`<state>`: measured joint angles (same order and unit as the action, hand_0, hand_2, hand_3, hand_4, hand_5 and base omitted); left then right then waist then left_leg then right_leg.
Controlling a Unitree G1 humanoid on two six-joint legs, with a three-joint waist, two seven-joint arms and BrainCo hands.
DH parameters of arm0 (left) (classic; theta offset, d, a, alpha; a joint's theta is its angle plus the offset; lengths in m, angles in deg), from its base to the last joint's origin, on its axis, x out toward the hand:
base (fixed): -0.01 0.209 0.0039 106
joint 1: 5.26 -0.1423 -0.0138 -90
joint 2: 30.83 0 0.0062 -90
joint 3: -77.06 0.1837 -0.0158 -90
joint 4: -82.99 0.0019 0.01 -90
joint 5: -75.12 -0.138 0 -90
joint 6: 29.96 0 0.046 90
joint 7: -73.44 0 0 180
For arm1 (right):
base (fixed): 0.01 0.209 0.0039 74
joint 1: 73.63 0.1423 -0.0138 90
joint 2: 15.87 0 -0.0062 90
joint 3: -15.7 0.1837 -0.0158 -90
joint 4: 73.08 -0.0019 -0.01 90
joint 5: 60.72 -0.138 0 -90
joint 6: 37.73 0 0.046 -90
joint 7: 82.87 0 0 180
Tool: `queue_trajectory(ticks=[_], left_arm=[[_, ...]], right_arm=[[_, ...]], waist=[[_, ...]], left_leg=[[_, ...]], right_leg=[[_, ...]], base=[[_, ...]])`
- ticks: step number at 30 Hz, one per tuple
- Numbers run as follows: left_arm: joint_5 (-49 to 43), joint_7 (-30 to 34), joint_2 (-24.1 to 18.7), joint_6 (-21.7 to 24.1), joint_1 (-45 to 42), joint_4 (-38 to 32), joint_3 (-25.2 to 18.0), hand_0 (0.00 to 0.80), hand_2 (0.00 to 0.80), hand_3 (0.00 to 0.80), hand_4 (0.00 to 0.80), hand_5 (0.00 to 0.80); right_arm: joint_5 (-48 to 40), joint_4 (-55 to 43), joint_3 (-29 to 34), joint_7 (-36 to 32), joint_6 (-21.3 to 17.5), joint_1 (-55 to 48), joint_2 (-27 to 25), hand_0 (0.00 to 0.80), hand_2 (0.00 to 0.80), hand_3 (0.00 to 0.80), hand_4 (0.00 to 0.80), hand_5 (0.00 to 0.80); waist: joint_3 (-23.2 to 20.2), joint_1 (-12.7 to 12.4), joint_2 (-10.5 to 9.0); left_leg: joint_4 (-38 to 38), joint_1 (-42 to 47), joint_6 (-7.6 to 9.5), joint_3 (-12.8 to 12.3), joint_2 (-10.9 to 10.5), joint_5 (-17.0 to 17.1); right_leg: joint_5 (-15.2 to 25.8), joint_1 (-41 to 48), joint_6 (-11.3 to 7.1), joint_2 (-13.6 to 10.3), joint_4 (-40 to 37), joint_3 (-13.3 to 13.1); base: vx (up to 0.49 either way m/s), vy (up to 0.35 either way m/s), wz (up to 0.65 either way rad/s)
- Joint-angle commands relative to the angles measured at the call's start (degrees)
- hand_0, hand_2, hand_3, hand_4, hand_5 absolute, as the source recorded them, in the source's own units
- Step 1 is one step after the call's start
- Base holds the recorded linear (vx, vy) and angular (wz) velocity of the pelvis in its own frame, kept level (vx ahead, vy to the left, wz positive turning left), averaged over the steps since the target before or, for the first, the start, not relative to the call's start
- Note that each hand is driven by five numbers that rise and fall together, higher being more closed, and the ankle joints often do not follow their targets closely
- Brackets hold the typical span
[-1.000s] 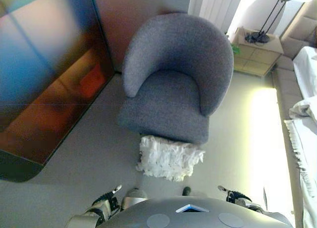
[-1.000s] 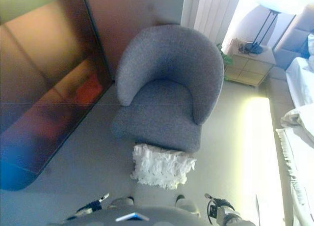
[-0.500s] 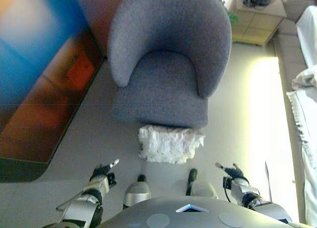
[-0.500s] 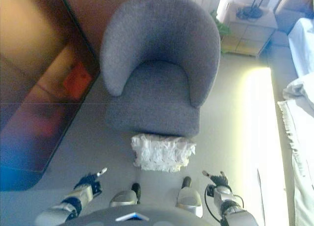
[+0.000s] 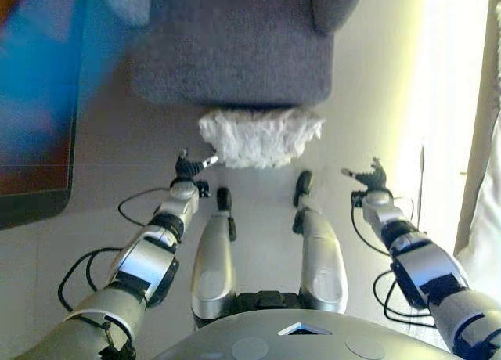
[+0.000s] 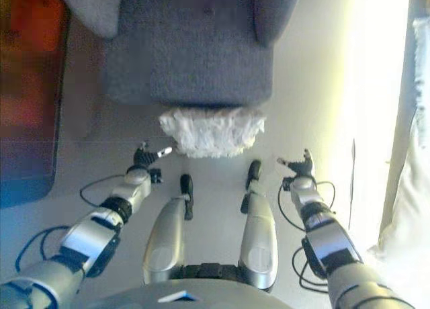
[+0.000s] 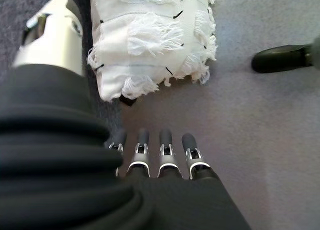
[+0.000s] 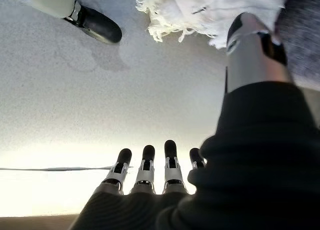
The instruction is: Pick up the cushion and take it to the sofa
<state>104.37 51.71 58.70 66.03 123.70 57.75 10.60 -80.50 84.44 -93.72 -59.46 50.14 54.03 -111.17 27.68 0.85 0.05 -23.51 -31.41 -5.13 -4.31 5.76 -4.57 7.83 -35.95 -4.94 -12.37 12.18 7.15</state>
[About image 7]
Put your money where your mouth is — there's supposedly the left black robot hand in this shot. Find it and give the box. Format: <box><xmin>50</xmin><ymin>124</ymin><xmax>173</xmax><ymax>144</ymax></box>
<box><xmin>0</xmin><ymin>0</ymin><xmax>251</xmax><ymax>230</ymax></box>

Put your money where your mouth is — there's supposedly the white fringed cushion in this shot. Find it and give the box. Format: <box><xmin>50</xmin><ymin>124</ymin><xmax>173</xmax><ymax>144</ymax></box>
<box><xmin>86</xmin><ymin>0</ymin><xmax>218</xmax><ymax>103</ymax></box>

